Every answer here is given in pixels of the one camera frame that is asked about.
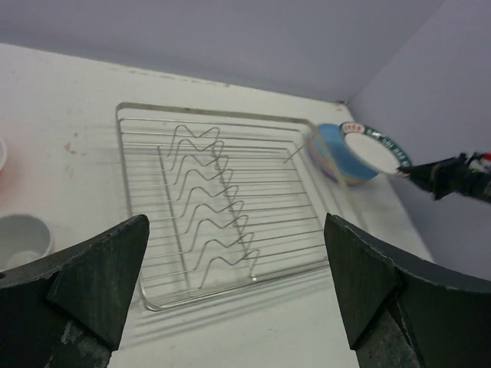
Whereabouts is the purple plate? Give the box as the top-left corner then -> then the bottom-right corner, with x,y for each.
308,140 -> 338,182

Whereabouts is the yellow plate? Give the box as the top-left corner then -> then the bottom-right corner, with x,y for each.
339,165 -> 378,186

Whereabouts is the light blue plate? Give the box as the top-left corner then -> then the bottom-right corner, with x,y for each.
317,123 -> 370,169

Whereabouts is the dark teal plate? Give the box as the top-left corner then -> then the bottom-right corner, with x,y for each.
339,122 -> 413,176

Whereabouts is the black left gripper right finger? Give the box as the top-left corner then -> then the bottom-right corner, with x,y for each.
324,214 -> 490,367

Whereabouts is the pink dotted mug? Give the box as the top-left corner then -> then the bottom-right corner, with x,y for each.
1,214 -> 54,271

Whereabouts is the orange bowl white inside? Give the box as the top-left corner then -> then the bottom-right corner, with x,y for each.
0,137 -> 8,175

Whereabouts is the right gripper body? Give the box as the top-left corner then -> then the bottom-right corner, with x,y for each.
456,152 -> 490,203

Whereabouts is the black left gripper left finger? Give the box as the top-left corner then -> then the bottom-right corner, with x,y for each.
1,215 -> 150,367

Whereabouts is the metal wire dish rack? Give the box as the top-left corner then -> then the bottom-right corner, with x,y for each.
114,101 -> 369,311

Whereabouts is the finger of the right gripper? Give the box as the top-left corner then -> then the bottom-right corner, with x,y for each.
398,153 -> 468,201

